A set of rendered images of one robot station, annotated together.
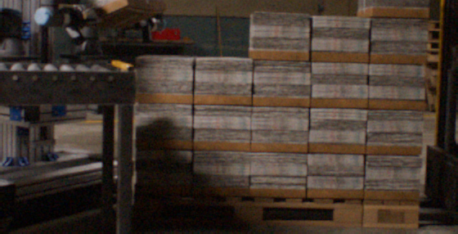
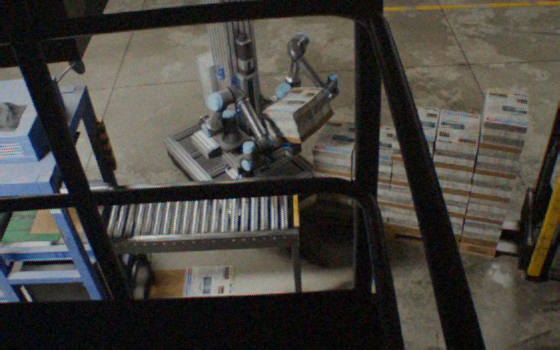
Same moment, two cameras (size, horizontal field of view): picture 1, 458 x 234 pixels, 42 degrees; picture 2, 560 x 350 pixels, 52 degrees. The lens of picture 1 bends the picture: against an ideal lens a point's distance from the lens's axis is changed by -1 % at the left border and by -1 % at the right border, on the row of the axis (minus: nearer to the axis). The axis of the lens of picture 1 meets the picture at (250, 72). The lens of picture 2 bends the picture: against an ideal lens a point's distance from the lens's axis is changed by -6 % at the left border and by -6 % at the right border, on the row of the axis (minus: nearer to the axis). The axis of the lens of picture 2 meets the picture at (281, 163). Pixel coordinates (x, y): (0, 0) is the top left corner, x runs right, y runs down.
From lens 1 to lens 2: 282 cm
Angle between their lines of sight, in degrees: 43
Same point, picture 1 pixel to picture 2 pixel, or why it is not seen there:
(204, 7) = not seen: outside the picture
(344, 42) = (457, 160)
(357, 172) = (458, 226)
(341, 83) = (452, 180)
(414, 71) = (505, 182)
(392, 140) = (483, 214)
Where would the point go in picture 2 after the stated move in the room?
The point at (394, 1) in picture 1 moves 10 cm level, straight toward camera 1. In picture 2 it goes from (497, 140) to (492, 149)
